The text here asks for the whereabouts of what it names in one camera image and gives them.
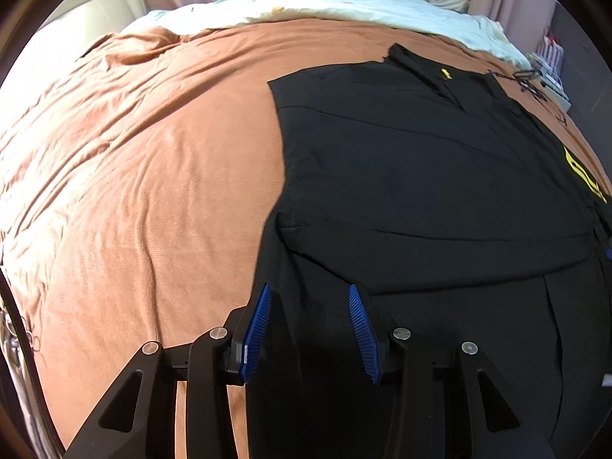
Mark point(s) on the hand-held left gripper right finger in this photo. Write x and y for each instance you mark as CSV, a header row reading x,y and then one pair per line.
x,y
364,339

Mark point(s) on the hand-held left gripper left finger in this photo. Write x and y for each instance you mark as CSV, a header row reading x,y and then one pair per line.
x,y
253,334

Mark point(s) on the black garment with yellow print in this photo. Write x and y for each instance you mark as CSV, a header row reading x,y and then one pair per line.
x,y
406,177

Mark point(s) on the orange bed blanket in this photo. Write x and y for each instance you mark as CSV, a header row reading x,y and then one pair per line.
x,y
143,177

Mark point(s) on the white bedside stand with items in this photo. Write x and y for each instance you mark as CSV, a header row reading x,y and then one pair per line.
x,y
550,62

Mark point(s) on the white duvet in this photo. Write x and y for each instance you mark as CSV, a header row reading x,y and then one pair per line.
x,y
311,9

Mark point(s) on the cream padded headboard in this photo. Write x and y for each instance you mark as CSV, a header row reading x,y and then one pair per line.
x,y
81,19

